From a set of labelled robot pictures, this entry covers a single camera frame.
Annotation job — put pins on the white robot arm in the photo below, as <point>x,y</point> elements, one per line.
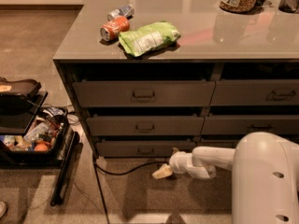
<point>265,176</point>

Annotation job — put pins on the black bin with groceries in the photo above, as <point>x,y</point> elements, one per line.
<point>49,127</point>

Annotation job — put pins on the white shoe tip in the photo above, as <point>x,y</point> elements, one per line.
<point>3,208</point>

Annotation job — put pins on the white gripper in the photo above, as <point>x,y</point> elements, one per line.
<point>179,163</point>

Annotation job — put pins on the green chip bag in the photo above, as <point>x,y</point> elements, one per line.
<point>154,36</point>

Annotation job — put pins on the brown leather bag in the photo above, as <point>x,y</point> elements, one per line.
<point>24,89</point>

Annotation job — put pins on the grey drawer cabinet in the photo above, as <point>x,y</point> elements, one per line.
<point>148,76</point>

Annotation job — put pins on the orange soda can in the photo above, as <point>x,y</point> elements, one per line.
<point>111,29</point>

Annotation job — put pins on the grey drawer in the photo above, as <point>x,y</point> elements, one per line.
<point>243,124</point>
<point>143,93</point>
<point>256,92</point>
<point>231,141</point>
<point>144,125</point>
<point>141,149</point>

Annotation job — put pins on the dark glass object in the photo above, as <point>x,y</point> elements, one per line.
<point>289,6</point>

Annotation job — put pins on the orange fruit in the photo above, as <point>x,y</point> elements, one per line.
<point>41,147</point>

